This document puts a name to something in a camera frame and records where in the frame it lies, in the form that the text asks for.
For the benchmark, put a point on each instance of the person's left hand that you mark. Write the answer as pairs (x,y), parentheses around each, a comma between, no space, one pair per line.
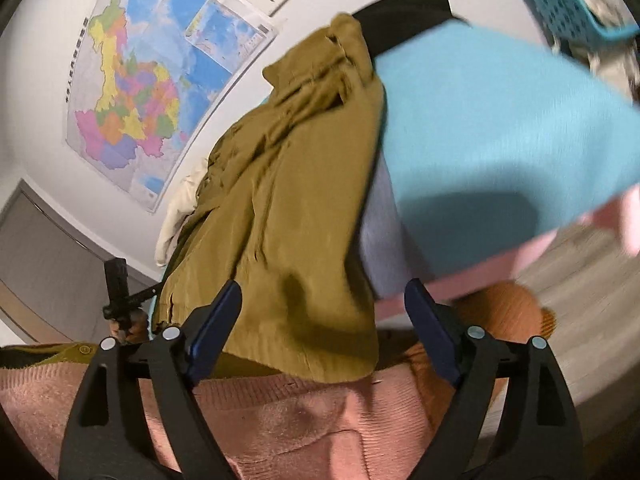
(131,331)

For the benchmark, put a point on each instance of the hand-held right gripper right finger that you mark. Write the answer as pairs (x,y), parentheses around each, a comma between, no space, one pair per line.
(432,330)

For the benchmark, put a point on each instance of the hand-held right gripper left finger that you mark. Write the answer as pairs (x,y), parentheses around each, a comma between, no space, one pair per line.
(210,330)

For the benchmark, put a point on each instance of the colourful wall map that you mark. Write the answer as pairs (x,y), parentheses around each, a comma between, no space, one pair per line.
(150,85)

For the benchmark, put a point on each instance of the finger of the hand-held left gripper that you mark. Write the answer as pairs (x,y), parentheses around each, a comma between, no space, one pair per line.
(145,296)

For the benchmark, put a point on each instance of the cream garment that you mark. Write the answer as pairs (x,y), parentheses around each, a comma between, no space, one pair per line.
(175,220)

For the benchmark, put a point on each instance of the teal plastic basket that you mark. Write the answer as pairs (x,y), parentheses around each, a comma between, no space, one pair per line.
(565,10)

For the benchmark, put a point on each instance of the black garment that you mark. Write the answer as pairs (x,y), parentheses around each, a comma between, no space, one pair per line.
(400,25)

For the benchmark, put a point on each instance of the orange-brown knit cloth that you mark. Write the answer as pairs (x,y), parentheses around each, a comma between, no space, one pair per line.
(500,310)

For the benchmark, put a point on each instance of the grey and brown wooden door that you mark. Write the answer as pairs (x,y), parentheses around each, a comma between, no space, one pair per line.
(50,260)

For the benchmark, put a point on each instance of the pink mattress cover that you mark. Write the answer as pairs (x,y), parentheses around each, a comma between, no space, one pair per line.
(475,280)

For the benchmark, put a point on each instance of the teal and grey bed sheet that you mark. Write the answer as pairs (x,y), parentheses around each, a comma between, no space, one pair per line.
(500,135)

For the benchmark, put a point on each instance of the person's pink knit sweater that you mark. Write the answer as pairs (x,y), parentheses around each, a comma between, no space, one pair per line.
(300,420)

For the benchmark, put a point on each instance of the olive green jacket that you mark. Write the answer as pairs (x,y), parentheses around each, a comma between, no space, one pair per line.
(280,210)

